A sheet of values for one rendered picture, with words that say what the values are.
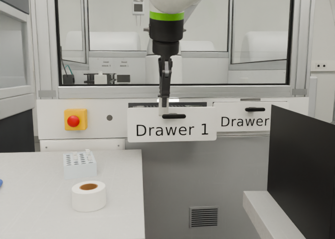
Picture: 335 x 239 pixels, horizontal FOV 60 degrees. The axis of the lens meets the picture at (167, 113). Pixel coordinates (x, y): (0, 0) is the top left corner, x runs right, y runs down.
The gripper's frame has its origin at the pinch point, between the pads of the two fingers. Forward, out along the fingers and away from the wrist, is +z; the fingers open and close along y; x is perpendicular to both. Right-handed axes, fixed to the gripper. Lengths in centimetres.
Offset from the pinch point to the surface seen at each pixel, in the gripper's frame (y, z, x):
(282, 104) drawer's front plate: -14.4, 7.0, 46.5
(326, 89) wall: -286, 119, 264
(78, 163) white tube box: 14.8, 10.1, -24.2
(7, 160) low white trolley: 1, 19, -50
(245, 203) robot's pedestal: 32.0, 9.7, 16.9
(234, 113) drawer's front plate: -13.3, 10.1, 27.8
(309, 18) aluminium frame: -27, -22, 56
